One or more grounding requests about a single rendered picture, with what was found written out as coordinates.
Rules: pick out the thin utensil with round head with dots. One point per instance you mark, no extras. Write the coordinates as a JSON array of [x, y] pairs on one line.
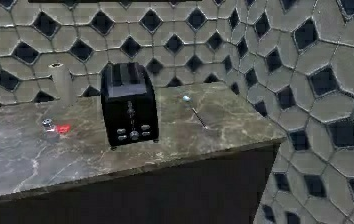
[[195, 112]]

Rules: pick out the black toaster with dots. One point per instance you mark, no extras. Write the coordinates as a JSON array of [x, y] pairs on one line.
[[130, 110]]

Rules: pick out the dark cabinet with marble worktop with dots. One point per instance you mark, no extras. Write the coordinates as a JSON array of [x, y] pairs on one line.
[[171, 186]]

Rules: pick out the grey paper towel roll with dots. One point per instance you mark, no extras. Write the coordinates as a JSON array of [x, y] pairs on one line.
[[63, 85]]

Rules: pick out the clear shaker with red label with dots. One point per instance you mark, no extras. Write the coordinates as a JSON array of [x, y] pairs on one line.
[[51, 128]]

